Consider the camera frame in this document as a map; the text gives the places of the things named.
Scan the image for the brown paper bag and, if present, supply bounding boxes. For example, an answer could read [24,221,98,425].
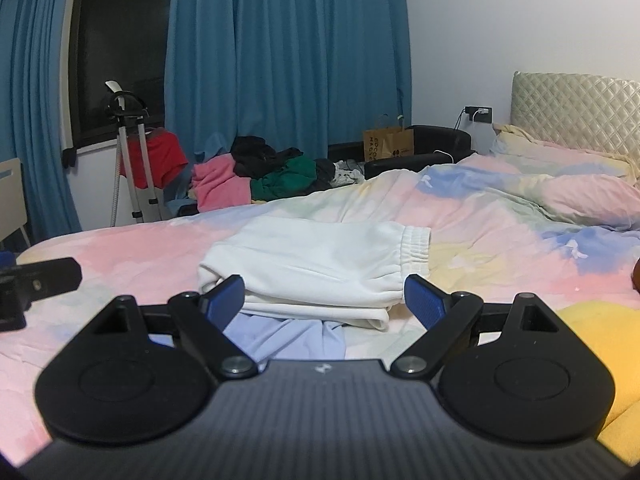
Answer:
[363,114,416,163]

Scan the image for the dark window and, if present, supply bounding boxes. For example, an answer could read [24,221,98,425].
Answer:
[67,0,176,148]

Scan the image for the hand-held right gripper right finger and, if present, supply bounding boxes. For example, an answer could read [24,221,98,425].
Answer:
[390,274,561,380]

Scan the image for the green garment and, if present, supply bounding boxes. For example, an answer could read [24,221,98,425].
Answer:
[250,156,318,202]

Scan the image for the cream pillow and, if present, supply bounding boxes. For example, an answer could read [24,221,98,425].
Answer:
[492,124,633,178]

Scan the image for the red garment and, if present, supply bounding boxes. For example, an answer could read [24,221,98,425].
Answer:
[119,130,190,190]

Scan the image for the black garment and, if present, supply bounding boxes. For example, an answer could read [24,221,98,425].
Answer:
[231,136,303,180]

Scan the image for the white tripod stand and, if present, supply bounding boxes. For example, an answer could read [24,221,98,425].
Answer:
[102,80,163,226]

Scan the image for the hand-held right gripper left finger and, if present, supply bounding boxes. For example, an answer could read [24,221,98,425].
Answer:
[95,275,258,380]

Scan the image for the black chair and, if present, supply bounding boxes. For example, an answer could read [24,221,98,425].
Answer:
[327,125,476,181]

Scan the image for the yellow plush pillow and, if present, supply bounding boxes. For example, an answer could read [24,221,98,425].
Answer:
[557,301,640,466]

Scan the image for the pink garment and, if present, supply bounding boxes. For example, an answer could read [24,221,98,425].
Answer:
[191,154,252,213]

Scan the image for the white pants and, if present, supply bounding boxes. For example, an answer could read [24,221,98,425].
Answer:
[197,216,432,332]

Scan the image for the pastel tie-dye pillow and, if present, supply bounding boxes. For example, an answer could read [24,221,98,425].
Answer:
[537,175,640,231]

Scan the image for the grey white garment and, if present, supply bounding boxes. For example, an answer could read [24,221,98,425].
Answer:
[315,158,366,191]

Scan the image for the white charging cable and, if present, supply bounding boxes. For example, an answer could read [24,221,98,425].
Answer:
[434,109,476,157]

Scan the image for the light blue garment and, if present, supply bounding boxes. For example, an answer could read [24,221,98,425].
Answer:
[150,312,348,363]

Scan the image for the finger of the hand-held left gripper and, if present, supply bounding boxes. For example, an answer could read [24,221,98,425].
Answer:
[0,257,83,333]

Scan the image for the pastel tie-dye blanket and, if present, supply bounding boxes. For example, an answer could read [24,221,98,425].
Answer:
[0,152,640,466]

